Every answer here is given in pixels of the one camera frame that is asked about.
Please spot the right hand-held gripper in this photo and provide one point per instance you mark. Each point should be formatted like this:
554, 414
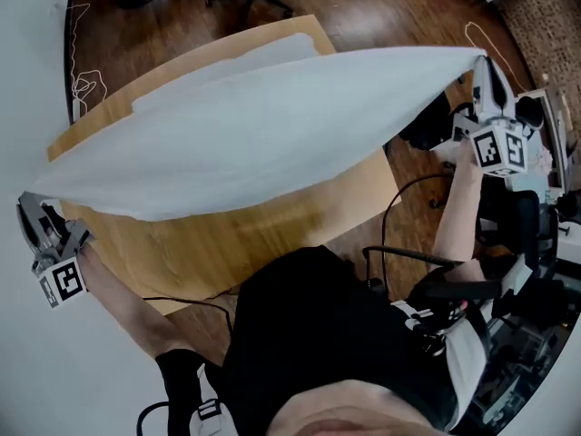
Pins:
499, 148

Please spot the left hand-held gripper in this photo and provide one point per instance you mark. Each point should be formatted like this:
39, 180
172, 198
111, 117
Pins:
65, 280

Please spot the white pillowcase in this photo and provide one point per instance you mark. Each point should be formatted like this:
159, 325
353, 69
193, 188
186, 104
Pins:
249, 139

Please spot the white pillow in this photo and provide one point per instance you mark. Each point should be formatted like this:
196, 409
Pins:
263, 57

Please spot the person's left forearm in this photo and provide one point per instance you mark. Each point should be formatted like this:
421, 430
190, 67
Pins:
118, 298

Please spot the person's right forearm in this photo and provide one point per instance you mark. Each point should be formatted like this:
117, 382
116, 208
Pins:
458, 207

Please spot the white desk with monitor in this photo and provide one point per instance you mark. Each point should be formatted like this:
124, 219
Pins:
551, 121

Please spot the pale crumpled cloth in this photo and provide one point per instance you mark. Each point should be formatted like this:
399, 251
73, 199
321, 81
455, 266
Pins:
542, 157

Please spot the black round device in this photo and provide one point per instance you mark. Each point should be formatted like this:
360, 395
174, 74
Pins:
377, 285

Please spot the person's black shirt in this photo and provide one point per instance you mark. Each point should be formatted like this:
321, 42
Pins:
318, 334

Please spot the person's face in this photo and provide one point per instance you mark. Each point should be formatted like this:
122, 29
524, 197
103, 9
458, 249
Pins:
345, 409

